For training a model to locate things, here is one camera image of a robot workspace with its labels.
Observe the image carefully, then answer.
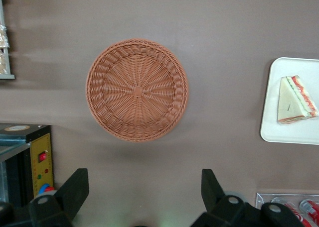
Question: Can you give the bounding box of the grey snack tray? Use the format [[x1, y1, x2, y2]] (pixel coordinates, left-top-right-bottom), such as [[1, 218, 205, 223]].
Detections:
[[0, 0, 16, 81]]

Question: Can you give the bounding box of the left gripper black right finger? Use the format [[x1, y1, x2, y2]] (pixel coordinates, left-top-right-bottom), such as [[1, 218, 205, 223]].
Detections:
[[191, 168, 260, 227]]

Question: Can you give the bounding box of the clear acrylic bottle rack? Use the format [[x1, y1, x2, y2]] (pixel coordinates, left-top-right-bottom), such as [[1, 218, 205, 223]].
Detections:
[[255, 192, 319, 227]]

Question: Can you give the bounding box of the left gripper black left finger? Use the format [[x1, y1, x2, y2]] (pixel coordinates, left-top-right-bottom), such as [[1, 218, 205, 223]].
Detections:
[[28, 168, 90, 227]]

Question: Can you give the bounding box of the red cola bottle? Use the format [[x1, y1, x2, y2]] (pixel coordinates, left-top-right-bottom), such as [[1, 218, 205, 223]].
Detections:
[[298, 199, 319, 220], [283, 202, 313, 227]]

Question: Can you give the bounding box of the black hot display case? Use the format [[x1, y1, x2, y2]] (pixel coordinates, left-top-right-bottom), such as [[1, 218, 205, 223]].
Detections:
[[0, 122, 55, 209]]

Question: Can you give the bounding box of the beige plastic tray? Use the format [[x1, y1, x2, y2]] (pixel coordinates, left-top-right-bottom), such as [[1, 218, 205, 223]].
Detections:
[[259, 57, 319, 146]]

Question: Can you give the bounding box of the round brown wicker basket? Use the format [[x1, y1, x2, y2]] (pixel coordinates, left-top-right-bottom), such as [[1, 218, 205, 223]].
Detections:
[[85, 38, 189, 143]]

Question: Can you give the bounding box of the triangle sandwich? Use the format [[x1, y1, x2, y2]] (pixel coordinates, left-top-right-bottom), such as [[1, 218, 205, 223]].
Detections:
[[276, 75, 319, 125]]

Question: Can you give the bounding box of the clear cracker pack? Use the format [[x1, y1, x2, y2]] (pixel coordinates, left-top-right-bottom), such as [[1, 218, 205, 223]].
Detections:
[[0, 51, 8, 75], [0, 22, 10, 49]]

